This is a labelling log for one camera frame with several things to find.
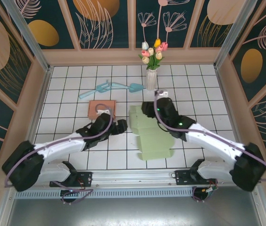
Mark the green paper box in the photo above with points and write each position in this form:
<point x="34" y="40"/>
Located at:
<point x="152" y="146"/>

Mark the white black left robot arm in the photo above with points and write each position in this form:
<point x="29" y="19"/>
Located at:
<point x="60" y="146"/>

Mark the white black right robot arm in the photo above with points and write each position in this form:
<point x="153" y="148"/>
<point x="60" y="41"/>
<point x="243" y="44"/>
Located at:
<point x="213" y="141"/>

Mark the white ribbed vase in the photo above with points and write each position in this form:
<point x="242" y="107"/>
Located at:
<point x="151" y="80"/>

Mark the light blue garden fork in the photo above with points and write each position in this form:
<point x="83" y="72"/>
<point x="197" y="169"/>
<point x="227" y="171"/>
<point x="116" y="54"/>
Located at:
<point x="102" y="86"/>

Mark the light blue garden trowel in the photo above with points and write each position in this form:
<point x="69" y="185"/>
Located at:
<point x="136" y="87"/>

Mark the artificial tulip bouquet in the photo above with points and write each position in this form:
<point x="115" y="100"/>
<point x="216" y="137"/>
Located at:
<point x="155" y="56"/>

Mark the grey metal sheet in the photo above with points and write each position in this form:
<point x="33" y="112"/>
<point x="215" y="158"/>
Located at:
<point x="133" y="212"/>

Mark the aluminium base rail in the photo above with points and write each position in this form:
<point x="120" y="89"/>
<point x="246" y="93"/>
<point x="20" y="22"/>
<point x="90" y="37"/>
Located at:
<point x="135" y="176"/>

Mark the aluminium frame post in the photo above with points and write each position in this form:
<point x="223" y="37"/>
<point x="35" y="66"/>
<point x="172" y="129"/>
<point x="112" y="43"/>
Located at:
<point x="236" y="30"/>
<point x="27" y="35"/>

